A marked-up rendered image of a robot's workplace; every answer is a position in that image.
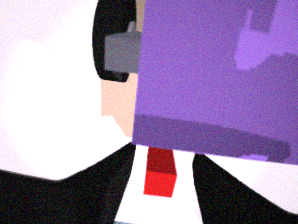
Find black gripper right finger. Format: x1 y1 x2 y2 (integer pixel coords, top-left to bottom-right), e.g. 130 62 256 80
192 153 298 224

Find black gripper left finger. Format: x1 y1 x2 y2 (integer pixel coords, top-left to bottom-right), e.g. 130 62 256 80
0 142 137 224

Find red-headed pin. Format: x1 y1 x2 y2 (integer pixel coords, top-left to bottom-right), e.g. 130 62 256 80
143 147 178 198

